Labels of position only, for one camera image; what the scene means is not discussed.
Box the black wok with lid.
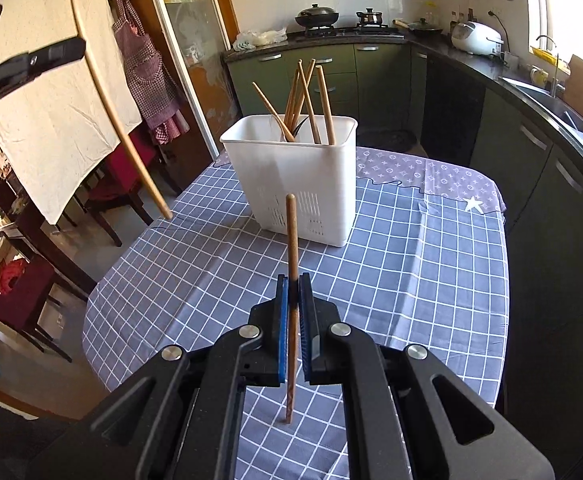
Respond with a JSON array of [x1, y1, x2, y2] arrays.
[[294, 3, 341, 29]]

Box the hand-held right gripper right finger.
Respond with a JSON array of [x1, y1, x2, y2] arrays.
[[299, 272, 555, 480]]

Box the black kitchen countertop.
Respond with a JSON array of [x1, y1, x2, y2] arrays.
[[221, 29, 583, 183]]

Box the slim sink faucet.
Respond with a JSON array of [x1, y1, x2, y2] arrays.
[[536, 35, 565, 99]]

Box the red checked apron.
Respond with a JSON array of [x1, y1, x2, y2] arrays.
[[110, 0, 192, 147]]

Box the gas stove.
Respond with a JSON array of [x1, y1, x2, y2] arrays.
[[300, 23, 405, 39]]

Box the wooden chopstick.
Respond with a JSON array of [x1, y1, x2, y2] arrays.
[[284, 59, 305, 132], [284, 194, 303, 424], [252, 81, 297, 143], [68, 0, 174, 220], [296, 67, 321, 145], [291, 58, 317, 129], [316, 65, 335, 145]]

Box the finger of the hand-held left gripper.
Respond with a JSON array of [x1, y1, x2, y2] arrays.
[[0, 36, 86, 99]]

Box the white rice cooker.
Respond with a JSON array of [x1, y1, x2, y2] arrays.
[[450, 20, 505, 56]]

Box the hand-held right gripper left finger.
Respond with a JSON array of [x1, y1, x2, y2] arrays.
[[36, 274, 292, 480]]

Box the white plastic utensil holder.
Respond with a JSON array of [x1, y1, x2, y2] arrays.
[[220, 114, 360, 249]]

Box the frying pan with lid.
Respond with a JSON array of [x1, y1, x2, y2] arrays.
[[392, 17, 445, 37]]

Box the dark chair with red cushion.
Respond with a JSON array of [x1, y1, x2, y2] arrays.
[[0, 259, 75, 364], [83, 124, 183, 249]]

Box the steel sink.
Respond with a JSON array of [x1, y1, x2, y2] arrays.
[[500, 75, 583, 162]]

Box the sliding glass door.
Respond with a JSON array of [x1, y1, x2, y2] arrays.
[[141, 0, 233, 172]]

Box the dark corner cabinet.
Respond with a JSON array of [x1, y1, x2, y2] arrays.
[[423, 52, 488, 172]]

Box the clear plastic bags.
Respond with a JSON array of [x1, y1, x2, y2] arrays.
[[233, 27, 288, 52]]

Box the green kitchen cabinet run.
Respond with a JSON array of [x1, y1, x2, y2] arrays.
[[224, 41, 413, 122], [470, 79, 583, 461]]

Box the yellow packet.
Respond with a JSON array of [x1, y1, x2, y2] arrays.
[[530, 46, 571, 74]]

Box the small black pot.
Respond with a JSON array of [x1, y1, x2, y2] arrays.
[[355, 8, 385, 27]]

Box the grey checked tablecloth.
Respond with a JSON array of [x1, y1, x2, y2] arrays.
[[82, 146, 510, 480]]

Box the white hanging sheet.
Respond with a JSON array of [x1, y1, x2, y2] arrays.
[[0, 0, 145, 227]]

